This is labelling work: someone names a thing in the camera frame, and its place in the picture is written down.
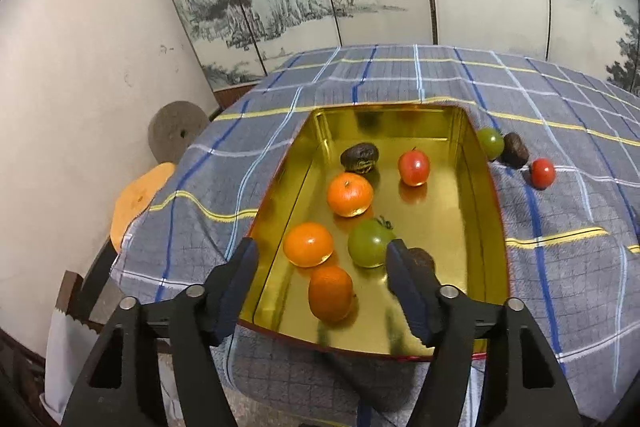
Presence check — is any large green tomato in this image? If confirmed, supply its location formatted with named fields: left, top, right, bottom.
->
left=347, top=216, right=397, bottom=269

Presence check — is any grey round stone disc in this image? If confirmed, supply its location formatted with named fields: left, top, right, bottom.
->
left=148, top=102, right=211, bottom=164

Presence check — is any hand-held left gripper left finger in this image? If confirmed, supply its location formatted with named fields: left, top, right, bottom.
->
left=61, top=238, right=260, bottom=427

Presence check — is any white paper bag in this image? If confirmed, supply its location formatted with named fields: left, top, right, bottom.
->
left=42, top=309, right=181, bottom=424

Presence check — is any wooden chair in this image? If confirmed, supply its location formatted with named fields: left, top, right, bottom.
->
left=55, top=239, right=126, bottom=324

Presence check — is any large red tomato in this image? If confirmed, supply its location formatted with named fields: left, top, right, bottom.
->
left=398, top=148, right=431, bottom=186

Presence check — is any small dark passion fruit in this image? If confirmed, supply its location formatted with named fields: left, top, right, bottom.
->
left=501, top=132, right=530, bottom=168

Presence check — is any red and gold tin box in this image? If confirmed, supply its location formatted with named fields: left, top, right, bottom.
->
left=237, top=103, right=511, bottom=362

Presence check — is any blue plaid tablecloth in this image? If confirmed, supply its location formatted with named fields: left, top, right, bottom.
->
left=109, top=44, right=640, bottom=427

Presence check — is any large dark passion fruit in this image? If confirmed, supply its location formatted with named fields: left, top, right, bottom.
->
left=340, top=143, right=380, bottom=174

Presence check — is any orange round cushion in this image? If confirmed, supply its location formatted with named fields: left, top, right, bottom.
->
left=111, top=163, right=177, bottom=254

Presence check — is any small red tomato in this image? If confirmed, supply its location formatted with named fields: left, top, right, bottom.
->
left=529, top=158, right=557, bottom=188

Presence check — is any orange mandarin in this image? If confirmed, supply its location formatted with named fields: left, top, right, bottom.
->
left=283, top=222, right=335, bottom=268
left=327, top=172, right=375, bottom=217
left=308, top=265, right=354, bottom=323

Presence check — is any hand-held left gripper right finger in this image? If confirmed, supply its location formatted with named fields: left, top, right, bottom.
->
left=385, top=238, right=583, bottom=427

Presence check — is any small green tomato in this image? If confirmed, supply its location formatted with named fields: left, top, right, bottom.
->
left=476, top=127, right=506, bottom=161

